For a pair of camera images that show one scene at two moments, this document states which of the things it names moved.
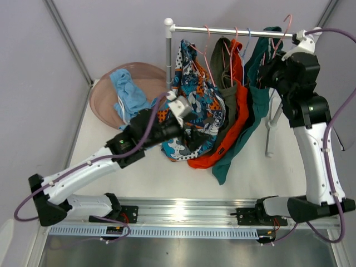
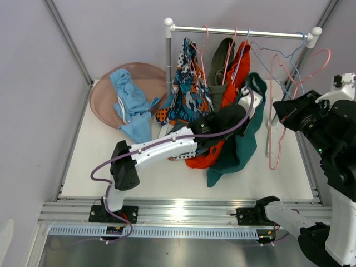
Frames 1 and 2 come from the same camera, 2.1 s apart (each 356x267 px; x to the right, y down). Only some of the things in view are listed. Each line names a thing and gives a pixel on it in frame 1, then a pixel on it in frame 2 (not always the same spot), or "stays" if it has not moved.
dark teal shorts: [268, 41] to [242, 148]
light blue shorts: [131, 99] stays
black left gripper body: [168, 130] to [238, 132]
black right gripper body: [274, 75] to [308, 119]
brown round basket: [102, 95] stays
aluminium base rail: [187, 213] stays
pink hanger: [283, 38] to [299, 82]
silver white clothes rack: [169, 27] stays
